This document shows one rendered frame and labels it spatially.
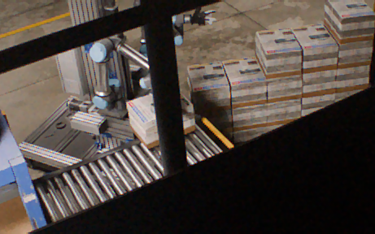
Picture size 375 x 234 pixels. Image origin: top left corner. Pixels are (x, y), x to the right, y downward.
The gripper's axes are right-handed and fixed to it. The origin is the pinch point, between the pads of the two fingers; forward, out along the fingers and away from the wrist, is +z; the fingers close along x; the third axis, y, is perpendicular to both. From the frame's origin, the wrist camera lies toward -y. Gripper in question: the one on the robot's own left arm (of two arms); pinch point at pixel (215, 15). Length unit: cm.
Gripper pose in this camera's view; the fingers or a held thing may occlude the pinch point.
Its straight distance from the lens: 462.6
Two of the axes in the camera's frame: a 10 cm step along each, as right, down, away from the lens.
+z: 10.0, -0.5, -0.6
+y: 0.8, 7.1, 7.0
